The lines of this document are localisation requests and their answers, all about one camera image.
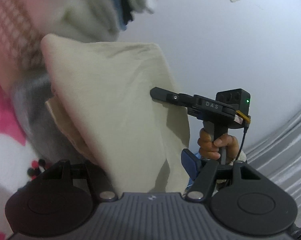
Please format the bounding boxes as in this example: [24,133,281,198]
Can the beige khaki trousers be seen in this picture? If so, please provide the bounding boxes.
[41,34,190,194]

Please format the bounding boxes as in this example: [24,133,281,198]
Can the stack of folded clothes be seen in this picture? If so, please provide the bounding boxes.
[0,0,155,140]

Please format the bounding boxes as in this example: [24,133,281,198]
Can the person right hand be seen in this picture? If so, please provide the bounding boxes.
[198,128,239,162]

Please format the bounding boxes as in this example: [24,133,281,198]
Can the pink floral bed blanket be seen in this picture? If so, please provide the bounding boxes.
[0,82,44,239]

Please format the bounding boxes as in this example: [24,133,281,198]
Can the grey curtain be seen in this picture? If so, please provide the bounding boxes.
[244,109,301,227]

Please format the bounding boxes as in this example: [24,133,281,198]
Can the black camera box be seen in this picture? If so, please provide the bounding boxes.
[215,88,251,129]

